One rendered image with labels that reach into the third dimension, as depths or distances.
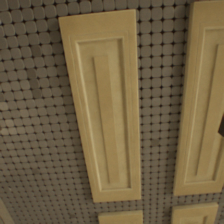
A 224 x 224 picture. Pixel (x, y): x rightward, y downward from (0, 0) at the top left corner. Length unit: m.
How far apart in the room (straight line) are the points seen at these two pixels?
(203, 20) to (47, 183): 0.74
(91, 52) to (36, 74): 0.18
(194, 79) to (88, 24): 0.32
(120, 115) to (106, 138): 0.09
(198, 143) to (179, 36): 0.35
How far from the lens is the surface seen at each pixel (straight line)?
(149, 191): 0.73
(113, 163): 0.59
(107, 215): 0.81
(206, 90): 0.55
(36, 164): 0.68
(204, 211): 0.89
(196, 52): 0.50
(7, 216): 0.98
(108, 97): 0.47
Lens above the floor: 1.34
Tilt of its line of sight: 67 degrees down
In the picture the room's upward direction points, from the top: 180 degrees clockwise
